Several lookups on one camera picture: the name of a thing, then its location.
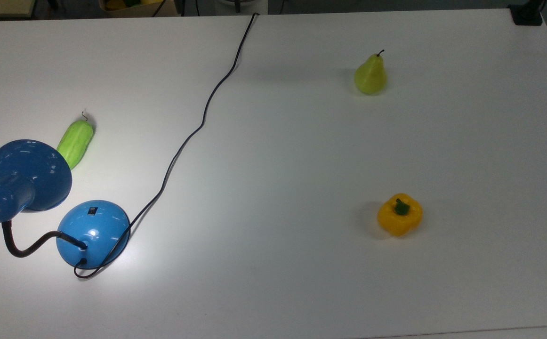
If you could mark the blue gooseneck desk lamp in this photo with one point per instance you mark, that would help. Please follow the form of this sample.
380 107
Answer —
94 233

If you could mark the green toy pear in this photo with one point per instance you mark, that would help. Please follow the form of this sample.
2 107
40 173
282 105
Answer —
370 77

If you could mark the yellow toy bell pepper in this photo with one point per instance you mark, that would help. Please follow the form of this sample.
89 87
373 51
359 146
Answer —
398 221

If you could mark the green toy cucumber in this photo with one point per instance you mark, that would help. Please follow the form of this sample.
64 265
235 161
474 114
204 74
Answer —
76 141

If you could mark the cardboard box with yellow items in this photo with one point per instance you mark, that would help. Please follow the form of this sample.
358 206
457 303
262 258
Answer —
132 12

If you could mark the black table clamp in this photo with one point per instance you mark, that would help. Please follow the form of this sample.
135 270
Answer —
526 18

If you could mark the light wooden side table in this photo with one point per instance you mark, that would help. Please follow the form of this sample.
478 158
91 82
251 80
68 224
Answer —
0 7

